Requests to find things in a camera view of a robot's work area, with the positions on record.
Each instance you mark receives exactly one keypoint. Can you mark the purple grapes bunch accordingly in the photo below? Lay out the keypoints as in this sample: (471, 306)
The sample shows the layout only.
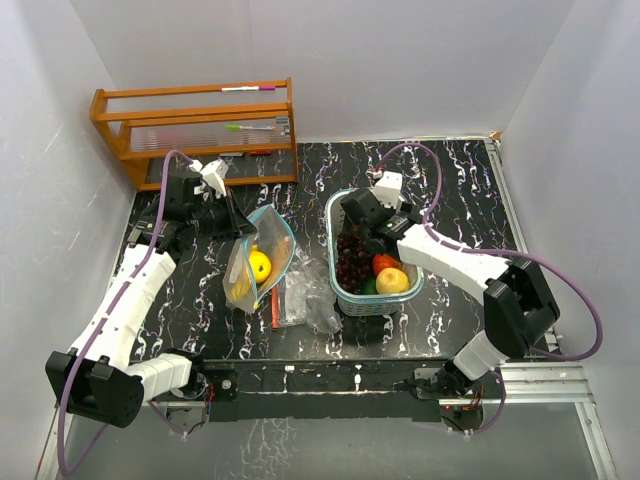
(354, 265)

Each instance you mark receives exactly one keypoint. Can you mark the orange pumpkin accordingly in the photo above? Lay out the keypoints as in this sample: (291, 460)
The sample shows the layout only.
(383, 261)

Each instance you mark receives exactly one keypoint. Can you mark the orange zip plastic bag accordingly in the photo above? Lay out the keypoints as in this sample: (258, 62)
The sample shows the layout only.
(305, 296)

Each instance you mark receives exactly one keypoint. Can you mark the green white marker pen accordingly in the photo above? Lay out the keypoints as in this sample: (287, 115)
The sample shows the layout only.
(237, 127)

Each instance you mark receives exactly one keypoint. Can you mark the yellow lemon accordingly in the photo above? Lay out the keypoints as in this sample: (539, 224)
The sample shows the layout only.
(261, 266)

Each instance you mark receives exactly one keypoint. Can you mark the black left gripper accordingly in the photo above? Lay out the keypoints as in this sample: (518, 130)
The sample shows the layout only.
(236, 219)

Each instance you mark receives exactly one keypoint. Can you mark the aluminium frame rail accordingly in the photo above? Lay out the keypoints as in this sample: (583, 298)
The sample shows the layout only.
(540, 381)

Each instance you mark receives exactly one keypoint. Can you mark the wooden shelf rack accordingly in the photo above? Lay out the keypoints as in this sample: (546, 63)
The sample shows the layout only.
(140, 126)

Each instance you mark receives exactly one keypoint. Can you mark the yellow banana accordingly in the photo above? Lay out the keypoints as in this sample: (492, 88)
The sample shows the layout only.
(240, 281)

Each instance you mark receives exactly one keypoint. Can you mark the white plastic basket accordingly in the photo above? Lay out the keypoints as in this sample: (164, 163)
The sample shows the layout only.
(361, 305)

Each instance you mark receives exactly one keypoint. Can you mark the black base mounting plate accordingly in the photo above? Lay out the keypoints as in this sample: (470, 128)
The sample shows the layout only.
(342, 389)

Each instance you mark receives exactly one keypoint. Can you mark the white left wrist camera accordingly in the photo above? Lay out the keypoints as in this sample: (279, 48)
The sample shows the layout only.
(212, 175)

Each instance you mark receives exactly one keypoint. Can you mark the red orange peach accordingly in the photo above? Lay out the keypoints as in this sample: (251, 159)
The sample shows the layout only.
(282, 253)

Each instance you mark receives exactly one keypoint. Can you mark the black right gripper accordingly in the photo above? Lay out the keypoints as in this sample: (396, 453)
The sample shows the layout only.
(404, 208)

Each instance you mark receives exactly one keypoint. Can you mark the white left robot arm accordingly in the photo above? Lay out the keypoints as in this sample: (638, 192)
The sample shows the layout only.
(95, 378)

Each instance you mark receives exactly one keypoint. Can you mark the blue zip top bag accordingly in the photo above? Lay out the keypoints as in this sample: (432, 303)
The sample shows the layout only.
(271, 227)

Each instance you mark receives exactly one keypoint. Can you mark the green lime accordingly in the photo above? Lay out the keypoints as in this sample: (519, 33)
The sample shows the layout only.
(369, 287)

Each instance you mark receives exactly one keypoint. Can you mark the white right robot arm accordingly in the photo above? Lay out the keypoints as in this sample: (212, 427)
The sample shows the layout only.
(518, 306)

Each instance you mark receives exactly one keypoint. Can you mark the pink white marker pen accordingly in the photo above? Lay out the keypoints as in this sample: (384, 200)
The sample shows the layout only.
(248, 88)

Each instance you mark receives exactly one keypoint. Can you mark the yellow apple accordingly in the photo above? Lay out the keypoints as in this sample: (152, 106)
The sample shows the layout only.
(392, 281)

